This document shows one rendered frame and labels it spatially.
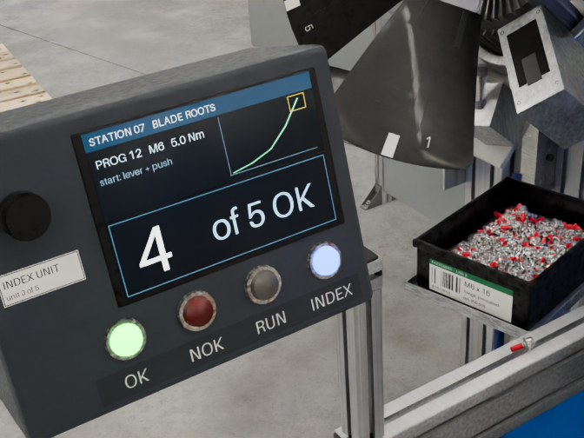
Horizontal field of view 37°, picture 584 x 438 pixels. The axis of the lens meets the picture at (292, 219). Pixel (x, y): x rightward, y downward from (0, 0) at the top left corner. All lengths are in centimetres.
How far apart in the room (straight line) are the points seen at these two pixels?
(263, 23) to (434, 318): 232
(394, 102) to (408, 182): 164
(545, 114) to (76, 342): 84
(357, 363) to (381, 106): 54
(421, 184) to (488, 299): 176
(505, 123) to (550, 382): 49
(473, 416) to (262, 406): 133
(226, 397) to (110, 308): 169
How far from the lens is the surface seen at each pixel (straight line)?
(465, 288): 109
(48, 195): 54
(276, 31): 437
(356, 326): 75
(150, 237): 56
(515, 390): 95
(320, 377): 227
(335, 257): 61
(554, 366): 99
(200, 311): 57
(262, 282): 59
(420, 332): 242
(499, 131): 134
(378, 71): 125
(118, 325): 56
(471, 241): 116
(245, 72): 58
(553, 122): 127
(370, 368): 80
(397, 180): 292
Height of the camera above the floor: 144
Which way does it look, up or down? 29 degrees down
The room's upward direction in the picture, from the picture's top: 4 degrees counter-clockwise
